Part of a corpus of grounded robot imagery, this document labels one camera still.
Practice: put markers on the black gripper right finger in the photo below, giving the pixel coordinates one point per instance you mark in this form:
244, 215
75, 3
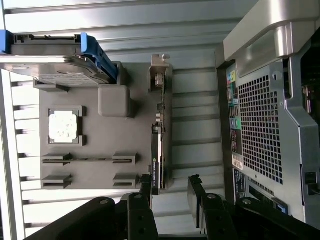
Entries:
215, 220

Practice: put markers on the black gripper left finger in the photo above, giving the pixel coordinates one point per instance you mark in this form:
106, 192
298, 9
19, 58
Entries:
140, 220

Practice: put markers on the blue case latch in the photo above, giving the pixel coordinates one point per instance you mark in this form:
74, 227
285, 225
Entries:
280, 206

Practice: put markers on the grey parts rack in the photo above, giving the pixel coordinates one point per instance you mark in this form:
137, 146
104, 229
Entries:
112, 140

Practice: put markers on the open PC case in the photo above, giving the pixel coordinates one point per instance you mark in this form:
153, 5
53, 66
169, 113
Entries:
262, 120

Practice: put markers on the silver CPU chip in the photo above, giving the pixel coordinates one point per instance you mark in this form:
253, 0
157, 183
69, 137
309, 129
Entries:
63, 128

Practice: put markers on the silver hard disk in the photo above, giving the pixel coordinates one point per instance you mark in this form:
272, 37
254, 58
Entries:
62, 72

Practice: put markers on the hard disk drive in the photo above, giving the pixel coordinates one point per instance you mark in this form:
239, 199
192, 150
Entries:
90, 45

